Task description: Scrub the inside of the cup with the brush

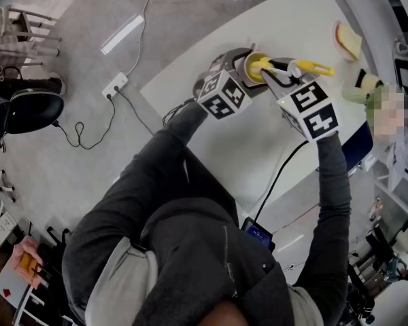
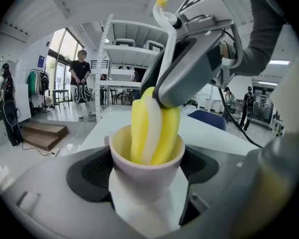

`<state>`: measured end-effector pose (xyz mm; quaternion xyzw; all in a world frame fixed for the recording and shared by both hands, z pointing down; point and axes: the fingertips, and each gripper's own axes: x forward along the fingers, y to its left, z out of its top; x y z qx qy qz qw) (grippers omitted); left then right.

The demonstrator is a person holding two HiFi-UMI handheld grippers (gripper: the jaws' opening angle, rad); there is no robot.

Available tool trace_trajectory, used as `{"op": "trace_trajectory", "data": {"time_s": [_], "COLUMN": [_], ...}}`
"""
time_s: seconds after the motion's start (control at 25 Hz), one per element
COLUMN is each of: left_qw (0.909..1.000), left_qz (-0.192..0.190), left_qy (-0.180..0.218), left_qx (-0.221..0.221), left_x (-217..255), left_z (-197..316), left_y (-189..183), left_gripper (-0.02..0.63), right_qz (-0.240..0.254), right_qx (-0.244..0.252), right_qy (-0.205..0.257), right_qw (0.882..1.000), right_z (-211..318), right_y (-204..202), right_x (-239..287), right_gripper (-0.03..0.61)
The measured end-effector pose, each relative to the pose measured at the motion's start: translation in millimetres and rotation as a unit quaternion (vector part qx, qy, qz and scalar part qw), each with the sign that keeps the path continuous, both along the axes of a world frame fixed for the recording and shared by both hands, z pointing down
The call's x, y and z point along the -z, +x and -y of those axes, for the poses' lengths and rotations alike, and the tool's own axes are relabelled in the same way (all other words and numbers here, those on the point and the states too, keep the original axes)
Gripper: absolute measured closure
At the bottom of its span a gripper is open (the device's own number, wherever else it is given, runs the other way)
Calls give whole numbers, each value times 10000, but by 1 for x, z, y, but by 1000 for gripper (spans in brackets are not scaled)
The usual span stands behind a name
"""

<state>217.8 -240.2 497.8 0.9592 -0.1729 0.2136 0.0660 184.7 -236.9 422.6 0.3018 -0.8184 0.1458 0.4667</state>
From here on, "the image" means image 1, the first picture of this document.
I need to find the cup with yellow inside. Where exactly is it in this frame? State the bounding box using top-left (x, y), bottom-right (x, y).
top-left (243, 51), bottom-right (271, 85)

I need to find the black tripod equipment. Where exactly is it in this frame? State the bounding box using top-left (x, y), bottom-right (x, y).
top-left (345, 231), bottom-right (408, 324)

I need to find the plate with bread slice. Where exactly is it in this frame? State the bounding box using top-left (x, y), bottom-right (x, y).
top-left (333, 20), bottom-right (364, 62)

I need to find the person's torso in dark jacket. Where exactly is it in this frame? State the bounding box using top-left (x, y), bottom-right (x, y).
top-left (61, 147), bottom-right (350, 326)

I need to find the black device with blue screen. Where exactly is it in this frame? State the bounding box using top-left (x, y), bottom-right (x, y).
top-left (241, 216), bottom-right (276, 251)

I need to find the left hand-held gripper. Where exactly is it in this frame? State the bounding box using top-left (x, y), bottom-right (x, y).
top-left (192, 47), bottom-right (271, 121)

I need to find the white shelf unit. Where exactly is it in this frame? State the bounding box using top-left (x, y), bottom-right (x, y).
top-left (369, 154), bottom-right (408, 223)

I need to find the dark blue chair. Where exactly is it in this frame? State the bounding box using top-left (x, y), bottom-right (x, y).
top-left (339, 120), bottom-right (375, 173)

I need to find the black looped power cable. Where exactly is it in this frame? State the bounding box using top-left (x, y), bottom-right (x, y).
top-left (51, 95), bottom-right (117, 151)

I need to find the white power cable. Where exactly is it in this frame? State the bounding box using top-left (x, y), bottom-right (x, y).
top-left (124, 0), bottom-right (163, 77)

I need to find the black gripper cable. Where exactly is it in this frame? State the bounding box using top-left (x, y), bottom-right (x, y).
top-left (254, 139), bottom-right (309, 224)
top-left (162, 96), bottom-right (199, 127)

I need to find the person's right forearm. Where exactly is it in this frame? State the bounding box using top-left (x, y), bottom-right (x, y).
top-left (311, 130), bottom-right (353, 223)

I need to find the black office chair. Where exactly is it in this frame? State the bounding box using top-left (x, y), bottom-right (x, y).
top-left (5, 88), bottom-right (65, 136)

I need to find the orange object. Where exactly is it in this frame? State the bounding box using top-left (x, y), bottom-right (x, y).
top-left (18, 252), bottom-right (39, 278)

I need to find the yellow and white brush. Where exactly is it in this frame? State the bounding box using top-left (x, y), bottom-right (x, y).
top-left (249, 56), bottom-right (336, 79)

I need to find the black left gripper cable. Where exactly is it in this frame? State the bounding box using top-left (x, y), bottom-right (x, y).
top-left (162, 96), bottom-right (199, 127)

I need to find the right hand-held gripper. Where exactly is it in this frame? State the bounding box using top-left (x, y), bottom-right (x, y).
top-left (260, 56), bottom-right (341, 145)

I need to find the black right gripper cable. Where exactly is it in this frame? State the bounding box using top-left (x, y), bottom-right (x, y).
top-left (254, 139), bottom-right (309, 224)

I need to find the black straight power cable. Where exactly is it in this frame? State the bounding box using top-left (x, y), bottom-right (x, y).
top-left (116, 87), bottom-right (155, 136)

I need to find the white power strip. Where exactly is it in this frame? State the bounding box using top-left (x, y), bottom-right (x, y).
top-left (101, 71), bottom-right (130, 101)

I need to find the person's left forearm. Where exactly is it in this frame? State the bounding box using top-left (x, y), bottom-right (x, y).
top-left (135, 101), bottom-right (209, 183)

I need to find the wooden chair with checked cushion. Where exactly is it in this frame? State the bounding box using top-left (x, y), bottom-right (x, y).
top-left (0, 4), bottom-right (63, 68)

